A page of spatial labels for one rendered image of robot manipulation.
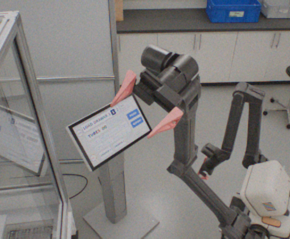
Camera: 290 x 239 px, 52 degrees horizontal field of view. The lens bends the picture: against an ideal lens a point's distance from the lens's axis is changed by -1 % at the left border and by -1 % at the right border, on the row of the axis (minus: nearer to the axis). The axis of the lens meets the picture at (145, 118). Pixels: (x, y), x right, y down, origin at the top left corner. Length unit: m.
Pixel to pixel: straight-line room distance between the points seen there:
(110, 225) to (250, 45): 2.78
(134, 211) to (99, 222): 0.31
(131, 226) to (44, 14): 1.82
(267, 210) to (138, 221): 1.55
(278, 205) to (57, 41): 1.89
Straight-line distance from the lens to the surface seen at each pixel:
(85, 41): 2.43
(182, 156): 0.98
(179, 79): 0.64
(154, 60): 0.69
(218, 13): 4.01
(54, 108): 2.83
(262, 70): 4.43
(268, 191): 1.31
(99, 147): 1.89
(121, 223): 2.72
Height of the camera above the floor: 2.35
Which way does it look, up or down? 39 degrees down
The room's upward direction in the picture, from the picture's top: straight up
